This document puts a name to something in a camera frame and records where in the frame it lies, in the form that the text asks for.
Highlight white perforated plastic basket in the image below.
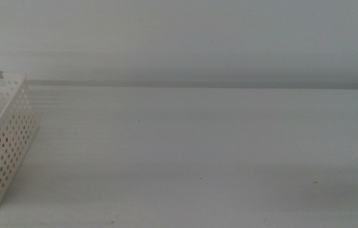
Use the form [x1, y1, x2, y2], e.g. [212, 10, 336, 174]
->
[0, 73, 39, 211]

